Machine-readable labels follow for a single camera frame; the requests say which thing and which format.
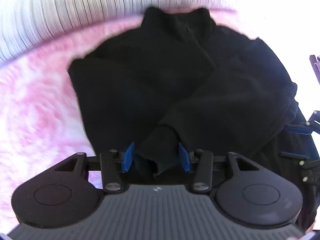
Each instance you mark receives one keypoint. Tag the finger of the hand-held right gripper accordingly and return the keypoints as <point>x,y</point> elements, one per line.
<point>298,128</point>
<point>293,157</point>

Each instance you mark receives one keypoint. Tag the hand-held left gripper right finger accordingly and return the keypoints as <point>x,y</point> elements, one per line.
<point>183,158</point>

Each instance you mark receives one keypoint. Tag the black sweater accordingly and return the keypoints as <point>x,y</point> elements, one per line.
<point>150,80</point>

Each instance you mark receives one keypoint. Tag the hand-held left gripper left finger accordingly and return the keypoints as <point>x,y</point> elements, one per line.
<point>128,156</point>

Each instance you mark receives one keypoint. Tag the white striped duvet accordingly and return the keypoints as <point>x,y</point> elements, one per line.
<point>75,5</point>

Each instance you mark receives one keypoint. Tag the pink floral blanket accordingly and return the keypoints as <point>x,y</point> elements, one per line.
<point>37,105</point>

